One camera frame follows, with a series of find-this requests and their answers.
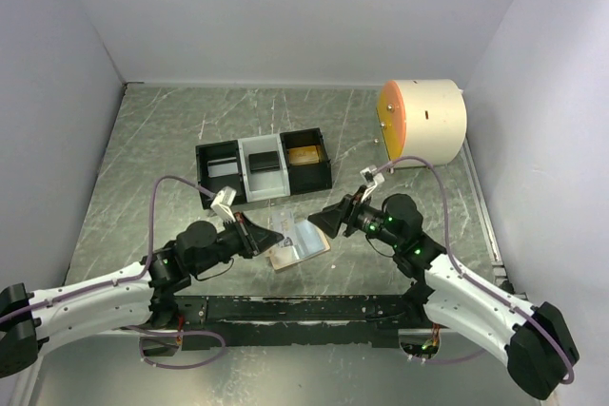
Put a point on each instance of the tan leather card holder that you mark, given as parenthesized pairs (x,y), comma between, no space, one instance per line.
(282,258)

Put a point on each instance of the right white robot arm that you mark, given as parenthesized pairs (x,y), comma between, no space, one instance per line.
(533,342)

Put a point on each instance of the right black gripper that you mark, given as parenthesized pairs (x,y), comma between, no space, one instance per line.
(346,212)

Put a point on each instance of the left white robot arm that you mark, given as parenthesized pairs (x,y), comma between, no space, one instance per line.
(34,323)

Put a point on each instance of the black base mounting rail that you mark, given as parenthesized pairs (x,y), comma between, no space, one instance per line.
(381,321)

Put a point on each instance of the gold card in tray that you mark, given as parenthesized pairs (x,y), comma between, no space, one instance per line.
(304,155)

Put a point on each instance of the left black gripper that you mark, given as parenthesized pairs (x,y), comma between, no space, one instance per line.
(255,239)

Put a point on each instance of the black card in tray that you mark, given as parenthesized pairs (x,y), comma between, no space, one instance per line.
(263,162)

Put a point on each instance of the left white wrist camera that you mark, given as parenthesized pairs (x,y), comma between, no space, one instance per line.
(222,202)

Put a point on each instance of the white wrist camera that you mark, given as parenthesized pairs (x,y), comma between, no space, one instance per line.
(372,178)
(222,202)

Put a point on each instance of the cream drum with orange face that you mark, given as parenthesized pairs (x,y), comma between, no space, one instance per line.
(422,119)

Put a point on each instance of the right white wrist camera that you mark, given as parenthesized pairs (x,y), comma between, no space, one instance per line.
(372,178)

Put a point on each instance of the blue credit card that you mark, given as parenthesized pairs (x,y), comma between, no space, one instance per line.
(311,240)

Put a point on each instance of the three-compartment black white tray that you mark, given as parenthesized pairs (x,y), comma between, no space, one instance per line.
(254,187)

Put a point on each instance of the silver card in tray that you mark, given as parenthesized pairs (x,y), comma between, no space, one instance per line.
(222,167)

